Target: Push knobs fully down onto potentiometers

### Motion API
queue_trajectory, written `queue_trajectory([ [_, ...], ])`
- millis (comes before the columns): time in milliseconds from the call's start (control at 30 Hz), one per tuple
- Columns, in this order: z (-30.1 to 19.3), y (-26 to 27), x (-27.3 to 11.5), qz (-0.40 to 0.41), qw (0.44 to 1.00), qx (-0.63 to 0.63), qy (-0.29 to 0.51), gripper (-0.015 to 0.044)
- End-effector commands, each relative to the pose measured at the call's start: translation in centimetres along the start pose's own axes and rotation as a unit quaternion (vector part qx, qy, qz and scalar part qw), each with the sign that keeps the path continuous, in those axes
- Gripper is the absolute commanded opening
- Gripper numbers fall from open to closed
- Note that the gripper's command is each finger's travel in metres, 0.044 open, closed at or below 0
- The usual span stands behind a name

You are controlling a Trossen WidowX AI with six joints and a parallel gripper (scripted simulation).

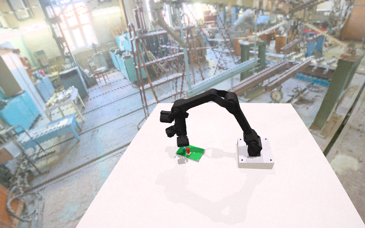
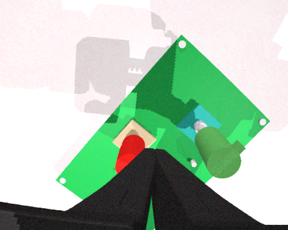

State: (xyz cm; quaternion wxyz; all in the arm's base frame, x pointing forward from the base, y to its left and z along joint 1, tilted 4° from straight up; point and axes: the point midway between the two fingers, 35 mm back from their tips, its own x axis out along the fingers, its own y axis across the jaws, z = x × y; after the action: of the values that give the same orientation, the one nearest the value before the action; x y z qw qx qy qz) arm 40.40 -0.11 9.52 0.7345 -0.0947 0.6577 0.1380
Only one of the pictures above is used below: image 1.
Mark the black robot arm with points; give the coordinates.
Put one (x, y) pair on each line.
(230, 102)

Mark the green circuit board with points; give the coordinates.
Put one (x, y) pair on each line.
(191, 152)

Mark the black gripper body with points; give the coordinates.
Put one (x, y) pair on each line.
(182, 141)

